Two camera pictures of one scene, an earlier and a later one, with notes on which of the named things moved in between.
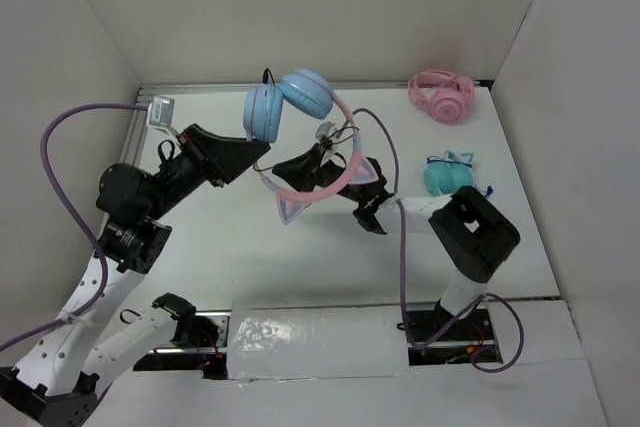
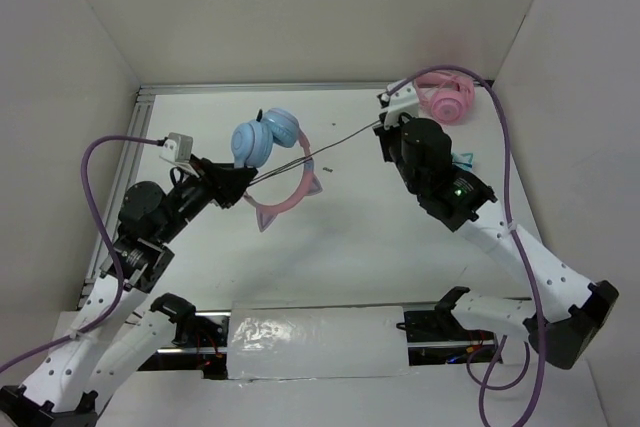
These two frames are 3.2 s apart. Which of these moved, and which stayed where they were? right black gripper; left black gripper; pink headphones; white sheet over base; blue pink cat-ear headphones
Moved: right black gripper; blue pink cat-ear headphones; left black gripper
Stayed: pink headphones; white sheet over base
